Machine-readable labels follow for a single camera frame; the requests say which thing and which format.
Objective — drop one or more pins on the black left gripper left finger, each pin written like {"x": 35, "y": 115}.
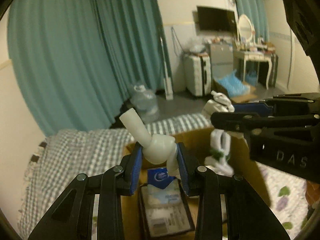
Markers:
{"x": 71, "y": 215}

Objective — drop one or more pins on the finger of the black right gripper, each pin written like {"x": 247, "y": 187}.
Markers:
{"x": 240, "y": 122}
{"x": 282, "y": 105}

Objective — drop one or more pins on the grey checked blanket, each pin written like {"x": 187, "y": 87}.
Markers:
{"x": 57, "y": 161}

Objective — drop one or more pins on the white wardrobe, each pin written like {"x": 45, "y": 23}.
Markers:
{"x": 295, "y": 73}

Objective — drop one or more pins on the black flat box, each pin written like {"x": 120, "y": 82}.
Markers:
{"x": 165, "y": 212}

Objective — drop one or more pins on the blue tissue pack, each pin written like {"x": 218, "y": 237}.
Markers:
{"x": 159, "y": 177}

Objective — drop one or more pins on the white suitcase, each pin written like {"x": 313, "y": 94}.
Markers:
{"x": 198, "y": 75}

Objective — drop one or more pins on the grey mini fridge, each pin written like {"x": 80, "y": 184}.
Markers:
{"x": 221, "y": 59}

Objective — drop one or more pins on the black wall television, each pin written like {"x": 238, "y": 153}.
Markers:
{"x": 215, "y": 19}

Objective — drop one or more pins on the floor box with blue bags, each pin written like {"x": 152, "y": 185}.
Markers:
{"x": 234, "y": 89}

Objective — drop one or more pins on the narrow teal curtain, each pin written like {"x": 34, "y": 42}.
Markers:
{"x": 255, "y": 11}

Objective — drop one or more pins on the white green plush toy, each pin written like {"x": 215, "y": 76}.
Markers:
{"x": 220, "y": 141}

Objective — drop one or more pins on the white dressing table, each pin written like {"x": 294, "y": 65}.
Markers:
{"x": 254, "y": 56}

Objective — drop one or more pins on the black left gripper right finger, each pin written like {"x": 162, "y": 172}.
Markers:
{"x": 248, "y": 216}

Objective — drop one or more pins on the white floral quilt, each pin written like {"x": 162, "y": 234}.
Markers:
{"x": 285, "y": 194}

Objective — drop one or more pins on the large teal curtain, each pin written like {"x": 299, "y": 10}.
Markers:
{"x": 76, "y": 61}

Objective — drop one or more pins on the clear water jug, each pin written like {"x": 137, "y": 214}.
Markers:
{"x": 145, "y": 103}

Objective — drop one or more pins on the white oval vanity mirror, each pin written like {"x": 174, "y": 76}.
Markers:
{"x": 246, "y": 31}

